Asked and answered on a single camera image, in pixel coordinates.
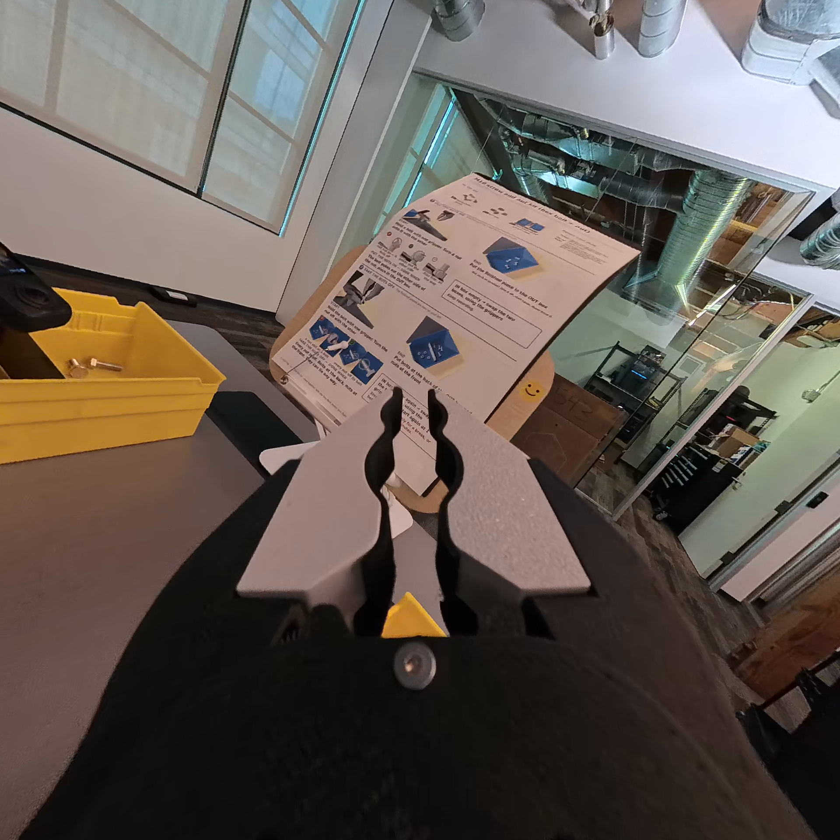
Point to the large cardboard sheet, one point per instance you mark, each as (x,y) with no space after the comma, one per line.
(577,433)

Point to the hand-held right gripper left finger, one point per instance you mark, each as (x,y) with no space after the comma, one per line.
(308,525)

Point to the frosted glass window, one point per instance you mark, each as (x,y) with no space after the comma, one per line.
(131,79)

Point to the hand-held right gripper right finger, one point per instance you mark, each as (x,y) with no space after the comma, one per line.
(518,525)

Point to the silver round air duct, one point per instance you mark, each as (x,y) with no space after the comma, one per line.
(781,46)

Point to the yellow plastic bin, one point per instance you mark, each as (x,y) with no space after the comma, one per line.
(410,620)
(131,407)

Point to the small black floor outlet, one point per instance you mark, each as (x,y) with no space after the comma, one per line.
(174,296)

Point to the printed instruction sheet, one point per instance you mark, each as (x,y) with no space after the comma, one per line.
(492,295)

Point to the short silver spiral duct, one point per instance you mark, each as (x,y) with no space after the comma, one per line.
(459,16)

